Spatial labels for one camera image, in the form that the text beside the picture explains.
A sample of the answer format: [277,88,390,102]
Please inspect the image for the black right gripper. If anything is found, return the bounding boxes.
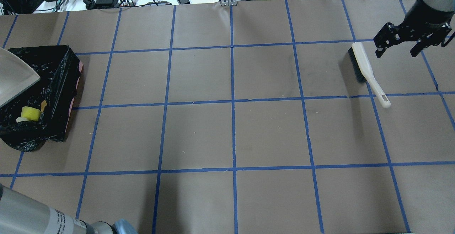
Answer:
[373,0,454,58]

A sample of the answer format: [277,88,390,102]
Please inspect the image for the beige hand brush black bristles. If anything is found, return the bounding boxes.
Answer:
[348,42,391,109]

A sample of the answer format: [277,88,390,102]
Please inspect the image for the green yellow sponge piece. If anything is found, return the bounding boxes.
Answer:
[20,106,41,122]

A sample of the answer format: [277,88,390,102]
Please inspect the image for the beige plastic dustpan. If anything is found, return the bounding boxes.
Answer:
[0,48,41,107]

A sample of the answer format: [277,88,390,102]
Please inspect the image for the pale curved foam peel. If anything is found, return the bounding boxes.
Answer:
[16,116,30,123]

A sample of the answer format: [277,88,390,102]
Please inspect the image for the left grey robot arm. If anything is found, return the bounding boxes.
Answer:
[0,185,138,234]

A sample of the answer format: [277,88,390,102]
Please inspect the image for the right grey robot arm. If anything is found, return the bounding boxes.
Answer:
[374,0,454,58]

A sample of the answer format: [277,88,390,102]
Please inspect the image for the black bag lined trash bin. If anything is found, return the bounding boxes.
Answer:
[1,46,83,152]

